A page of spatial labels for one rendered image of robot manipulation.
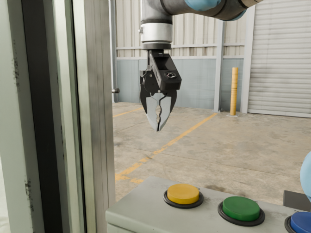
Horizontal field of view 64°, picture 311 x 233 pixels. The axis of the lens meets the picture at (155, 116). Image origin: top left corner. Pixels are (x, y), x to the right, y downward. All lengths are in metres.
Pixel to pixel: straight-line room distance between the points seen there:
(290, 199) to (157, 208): 0.45
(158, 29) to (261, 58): 5.30
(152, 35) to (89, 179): 0.37
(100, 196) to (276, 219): 0.21
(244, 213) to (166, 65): 0.36
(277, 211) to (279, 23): 5.62
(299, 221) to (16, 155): 0.27
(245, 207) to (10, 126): 0.25
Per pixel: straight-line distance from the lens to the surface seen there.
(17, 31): 0.21
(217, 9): 0.60
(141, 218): 0.30
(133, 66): 7.02
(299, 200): 0.71
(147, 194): 0.34
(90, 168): 0.33
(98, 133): 0.32
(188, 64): 6.31
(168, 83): 0.51
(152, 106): 0.60
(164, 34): 0.60
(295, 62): 5.81
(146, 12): 0.61
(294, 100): 5.86
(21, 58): 0.21
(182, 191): 0.33
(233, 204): 0.31
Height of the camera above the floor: 1.06
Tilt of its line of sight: 12 degrees down
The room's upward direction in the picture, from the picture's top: straight up
